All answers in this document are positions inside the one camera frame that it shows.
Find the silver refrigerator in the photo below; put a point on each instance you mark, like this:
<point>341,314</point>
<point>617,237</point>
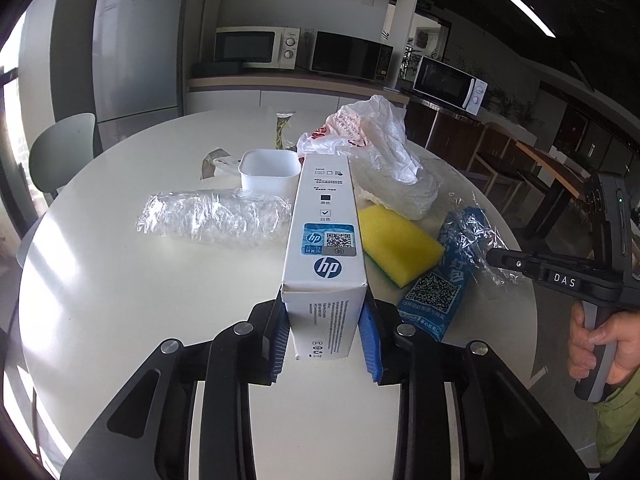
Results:
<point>135,50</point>

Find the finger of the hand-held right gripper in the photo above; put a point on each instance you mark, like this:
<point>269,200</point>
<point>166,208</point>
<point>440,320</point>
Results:
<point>505,261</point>

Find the green snack packet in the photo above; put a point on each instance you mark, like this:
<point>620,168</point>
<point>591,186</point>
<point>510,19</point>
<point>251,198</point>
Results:
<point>282,132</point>

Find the white cardboard box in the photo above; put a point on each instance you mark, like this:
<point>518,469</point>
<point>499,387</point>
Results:
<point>322,240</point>

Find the person's right forearm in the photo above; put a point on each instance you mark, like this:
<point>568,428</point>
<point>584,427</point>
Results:
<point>620,420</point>

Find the white microwave black door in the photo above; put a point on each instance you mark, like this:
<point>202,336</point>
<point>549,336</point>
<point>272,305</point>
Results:
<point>442,80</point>

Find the grey-green chair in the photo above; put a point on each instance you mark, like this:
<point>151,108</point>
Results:
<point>62,150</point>

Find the wooden chair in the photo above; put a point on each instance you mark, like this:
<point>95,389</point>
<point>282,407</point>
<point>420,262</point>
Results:
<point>492,160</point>

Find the yellow sponge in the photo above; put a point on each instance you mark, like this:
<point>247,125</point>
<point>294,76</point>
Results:
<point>395,245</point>

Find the person's right hand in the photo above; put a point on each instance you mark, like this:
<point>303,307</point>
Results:
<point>622,342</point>

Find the wooden table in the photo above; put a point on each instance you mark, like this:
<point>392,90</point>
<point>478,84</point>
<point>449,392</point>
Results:
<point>550,165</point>

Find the white plastic bag red print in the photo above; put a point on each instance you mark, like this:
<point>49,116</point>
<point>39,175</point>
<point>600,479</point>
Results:
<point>360,130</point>

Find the kitchen counter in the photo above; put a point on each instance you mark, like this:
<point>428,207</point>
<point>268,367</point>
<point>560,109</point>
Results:
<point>250,82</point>

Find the white plastic container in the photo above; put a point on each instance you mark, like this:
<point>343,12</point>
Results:
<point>267,180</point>

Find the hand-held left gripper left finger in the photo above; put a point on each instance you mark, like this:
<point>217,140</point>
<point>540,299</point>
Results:
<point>279,347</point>

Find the clear crumpled plastic wrap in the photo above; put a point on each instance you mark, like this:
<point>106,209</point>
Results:
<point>210,215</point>

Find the ceiling light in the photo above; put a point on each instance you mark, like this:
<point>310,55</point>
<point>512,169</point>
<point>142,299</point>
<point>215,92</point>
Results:
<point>525,10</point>

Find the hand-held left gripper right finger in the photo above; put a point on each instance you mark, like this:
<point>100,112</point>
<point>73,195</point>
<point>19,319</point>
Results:
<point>370,352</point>

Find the crumpled silver wrapper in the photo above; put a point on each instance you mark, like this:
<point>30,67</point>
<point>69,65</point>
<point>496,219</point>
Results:
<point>215,162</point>

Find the blue printed plastic bag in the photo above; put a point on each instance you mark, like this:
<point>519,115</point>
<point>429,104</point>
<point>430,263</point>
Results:
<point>440,287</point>

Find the white crumpled plastic bag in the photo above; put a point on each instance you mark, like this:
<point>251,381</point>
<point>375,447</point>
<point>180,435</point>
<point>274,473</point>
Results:
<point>400,197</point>

